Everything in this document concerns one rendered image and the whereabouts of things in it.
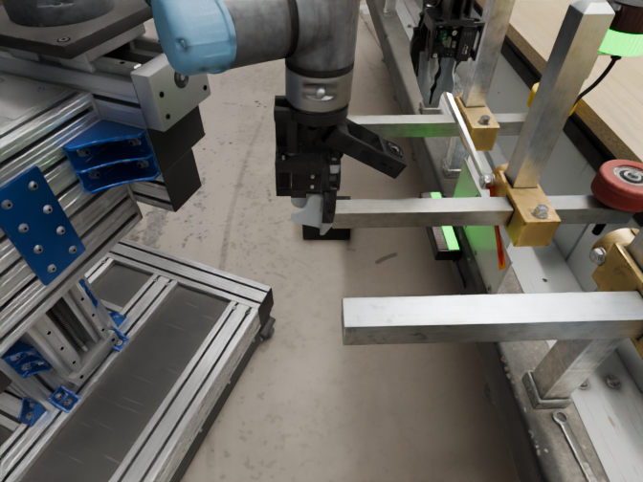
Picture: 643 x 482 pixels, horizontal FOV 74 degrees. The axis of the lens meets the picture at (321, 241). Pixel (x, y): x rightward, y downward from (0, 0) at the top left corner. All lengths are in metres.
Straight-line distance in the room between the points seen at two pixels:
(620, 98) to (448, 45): 0.37
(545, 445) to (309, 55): 0.54
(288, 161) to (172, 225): 1.45
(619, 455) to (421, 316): 0.48
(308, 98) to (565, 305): 0.32
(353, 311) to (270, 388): 1.05
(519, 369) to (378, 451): 0.72
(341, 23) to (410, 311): 0.27
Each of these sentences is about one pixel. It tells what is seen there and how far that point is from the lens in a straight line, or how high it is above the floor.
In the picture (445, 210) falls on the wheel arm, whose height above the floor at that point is 0.86.
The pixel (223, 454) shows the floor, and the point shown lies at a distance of 1.35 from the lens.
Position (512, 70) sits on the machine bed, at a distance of 1.24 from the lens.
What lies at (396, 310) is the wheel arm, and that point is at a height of 0.96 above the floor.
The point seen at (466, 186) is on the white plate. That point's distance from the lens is 0.83.
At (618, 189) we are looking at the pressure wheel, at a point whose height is 0.90.
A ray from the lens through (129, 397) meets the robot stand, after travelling 1.25.
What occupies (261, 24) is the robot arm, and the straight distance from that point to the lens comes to 0.41.
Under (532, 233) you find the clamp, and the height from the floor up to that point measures 0.85.
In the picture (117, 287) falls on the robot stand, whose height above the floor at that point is 0.21.
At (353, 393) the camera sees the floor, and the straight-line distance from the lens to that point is 1.39.
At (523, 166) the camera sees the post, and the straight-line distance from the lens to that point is 0.66.
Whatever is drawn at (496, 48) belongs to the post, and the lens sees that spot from 0.84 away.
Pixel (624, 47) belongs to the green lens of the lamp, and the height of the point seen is 1.07.
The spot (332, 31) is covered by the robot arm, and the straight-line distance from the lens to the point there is 0.45.
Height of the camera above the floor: 1.26
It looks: 46 degrees down
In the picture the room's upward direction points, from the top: straight up
